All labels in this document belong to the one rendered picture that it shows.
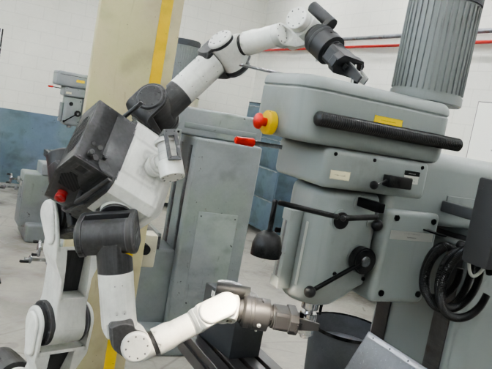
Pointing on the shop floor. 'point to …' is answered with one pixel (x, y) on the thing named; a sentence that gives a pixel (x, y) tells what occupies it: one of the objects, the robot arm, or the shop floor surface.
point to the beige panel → (138, 66)
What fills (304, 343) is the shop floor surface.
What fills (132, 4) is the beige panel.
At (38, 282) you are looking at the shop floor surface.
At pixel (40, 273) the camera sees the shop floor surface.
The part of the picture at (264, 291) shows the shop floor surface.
